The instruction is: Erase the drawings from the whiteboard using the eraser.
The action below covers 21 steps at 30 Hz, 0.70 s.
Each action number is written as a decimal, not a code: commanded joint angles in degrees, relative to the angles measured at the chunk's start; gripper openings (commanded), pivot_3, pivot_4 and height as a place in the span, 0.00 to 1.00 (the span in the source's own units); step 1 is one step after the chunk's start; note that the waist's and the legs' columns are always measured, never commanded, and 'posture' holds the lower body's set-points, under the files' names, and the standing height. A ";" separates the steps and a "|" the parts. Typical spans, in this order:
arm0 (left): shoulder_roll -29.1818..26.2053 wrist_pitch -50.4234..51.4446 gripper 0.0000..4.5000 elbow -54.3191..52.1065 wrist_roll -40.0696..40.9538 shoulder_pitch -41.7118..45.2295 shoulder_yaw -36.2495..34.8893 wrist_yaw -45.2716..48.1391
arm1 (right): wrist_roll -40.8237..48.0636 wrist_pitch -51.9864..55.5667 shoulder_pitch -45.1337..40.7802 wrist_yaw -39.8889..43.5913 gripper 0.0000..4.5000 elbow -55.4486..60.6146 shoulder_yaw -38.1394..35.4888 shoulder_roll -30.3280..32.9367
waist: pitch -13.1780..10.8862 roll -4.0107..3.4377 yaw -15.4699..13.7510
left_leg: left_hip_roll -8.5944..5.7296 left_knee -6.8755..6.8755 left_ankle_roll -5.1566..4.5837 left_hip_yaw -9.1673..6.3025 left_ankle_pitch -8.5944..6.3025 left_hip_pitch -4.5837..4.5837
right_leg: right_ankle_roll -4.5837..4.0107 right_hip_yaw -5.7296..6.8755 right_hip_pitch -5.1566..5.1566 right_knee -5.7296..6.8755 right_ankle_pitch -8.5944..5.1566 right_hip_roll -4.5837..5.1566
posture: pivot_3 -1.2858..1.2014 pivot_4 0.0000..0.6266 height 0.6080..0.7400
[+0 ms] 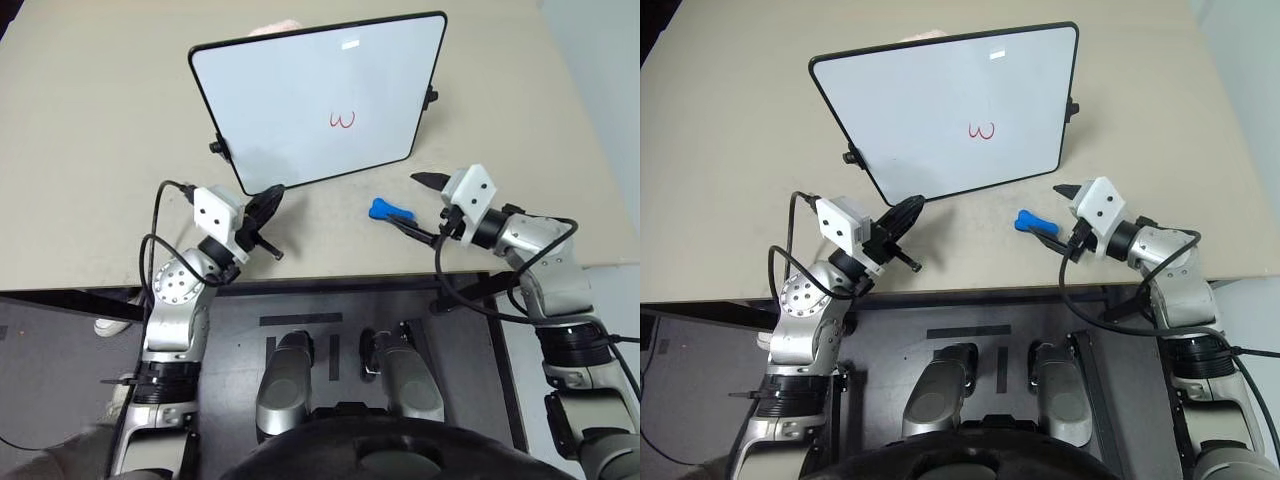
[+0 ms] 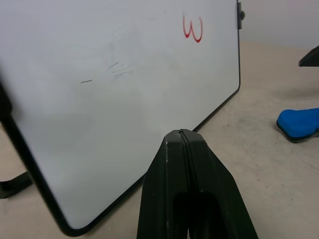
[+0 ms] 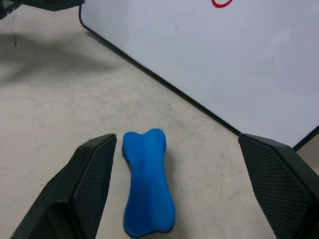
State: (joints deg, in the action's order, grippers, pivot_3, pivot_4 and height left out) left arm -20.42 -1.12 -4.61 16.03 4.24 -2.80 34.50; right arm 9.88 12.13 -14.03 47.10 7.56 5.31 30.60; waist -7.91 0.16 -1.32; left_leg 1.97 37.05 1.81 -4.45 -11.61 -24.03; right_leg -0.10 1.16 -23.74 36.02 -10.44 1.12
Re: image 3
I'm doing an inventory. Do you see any black-framed whiteboard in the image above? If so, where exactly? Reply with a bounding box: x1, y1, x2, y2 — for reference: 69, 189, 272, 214
78, 0, 319, 151

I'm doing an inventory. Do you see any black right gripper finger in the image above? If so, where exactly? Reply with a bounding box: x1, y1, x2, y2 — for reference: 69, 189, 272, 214
10, 133, 118, 239
237, 133, 319, 239
0, 0, 86, 20

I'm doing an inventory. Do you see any blue bone-shaped toy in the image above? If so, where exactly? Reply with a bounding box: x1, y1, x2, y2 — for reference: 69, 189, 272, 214
121, 128, 176, 238

